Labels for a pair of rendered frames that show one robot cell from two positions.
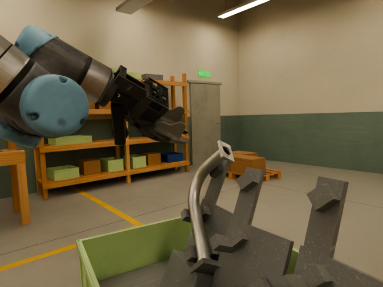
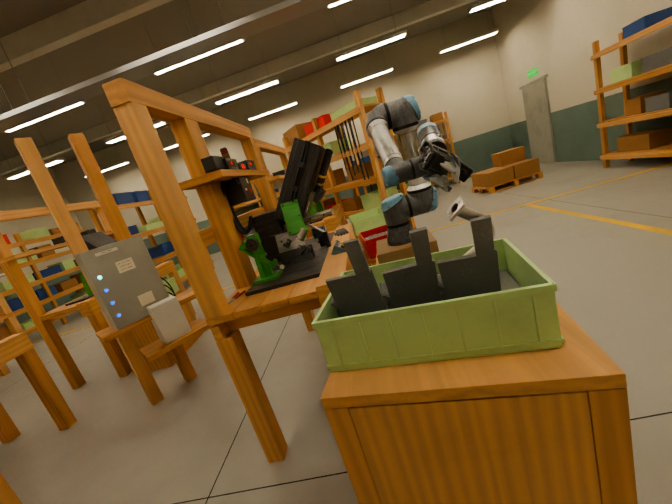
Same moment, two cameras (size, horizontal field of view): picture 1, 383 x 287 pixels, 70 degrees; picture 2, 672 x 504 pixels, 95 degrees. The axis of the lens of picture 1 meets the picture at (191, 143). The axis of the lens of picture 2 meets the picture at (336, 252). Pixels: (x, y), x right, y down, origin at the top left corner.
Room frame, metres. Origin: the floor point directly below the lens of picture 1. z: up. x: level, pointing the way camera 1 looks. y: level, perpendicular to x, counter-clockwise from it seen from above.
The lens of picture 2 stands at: (1.02, -0.83, 1.33)
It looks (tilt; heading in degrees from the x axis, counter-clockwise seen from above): 13 degrees down; 138
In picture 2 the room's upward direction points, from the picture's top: 17 degrees counter-clockwise
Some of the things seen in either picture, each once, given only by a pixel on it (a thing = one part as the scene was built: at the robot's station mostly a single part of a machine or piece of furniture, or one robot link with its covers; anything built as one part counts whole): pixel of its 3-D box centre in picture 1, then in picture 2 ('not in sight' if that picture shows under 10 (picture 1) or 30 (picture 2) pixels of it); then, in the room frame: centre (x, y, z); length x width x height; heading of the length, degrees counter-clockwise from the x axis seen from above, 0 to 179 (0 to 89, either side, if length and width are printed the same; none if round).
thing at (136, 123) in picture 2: not in sight; (236, 202); (-0.91, 0.21, 1.36); 1.49 x 0.09 x 0.97; 130
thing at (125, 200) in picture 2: not in sight; (162, 240); (-6.56, 1.21, 1.14); 2.45 x 0.55 x 2.28; 130
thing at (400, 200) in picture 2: not in sight; (395, 208); (0.14, 0.44, 1.10); 0.13 x 0.12 x 0.14; 42
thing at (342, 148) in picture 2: not in sight; (341, 183); (-2.68, 3.13, 1.19); 2.30 x 0.55 x 2.39; 171
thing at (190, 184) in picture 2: not in sight; (233, 178); (-0.88, 0.23, 1.52); 0.90 x 0.25 x 0.04; 130
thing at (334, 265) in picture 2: not in sight; (342, 254); (-0.47, 0.58, 0.82); 1.50 x 0.14 x 0.15; 130
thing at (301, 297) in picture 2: not in sight; (320, 313); (-0.68, 0.40, 0.44); 1.49 x 0.70 x 0.88; 130
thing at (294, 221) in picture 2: not in sight; (294, 216); (-0.59, 0.38, 1.17); 0.13 x 0.12 x 0.20; 130
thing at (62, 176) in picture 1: (121, 125); not in sight; (5.41, 1.37, 1.12); 3.01 x 0.54 x 2.23; 130
